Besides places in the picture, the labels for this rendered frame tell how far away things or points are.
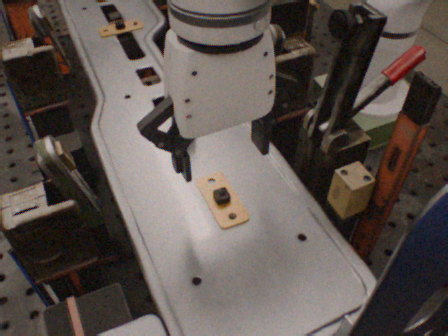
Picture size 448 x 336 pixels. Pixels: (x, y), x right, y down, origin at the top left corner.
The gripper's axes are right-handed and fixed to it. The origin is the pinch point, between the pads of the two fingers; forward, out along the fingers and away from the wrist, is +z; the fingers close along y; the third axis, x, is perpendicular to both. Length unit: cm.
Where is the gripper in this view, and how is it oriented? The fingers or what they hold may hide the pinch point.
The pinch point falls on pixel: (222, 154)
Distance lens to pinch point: 47.2
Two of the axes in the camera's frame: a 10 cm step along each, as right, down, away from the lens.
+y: -9.1, 3.2, -2.8
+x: 4.2, 6.6, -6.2
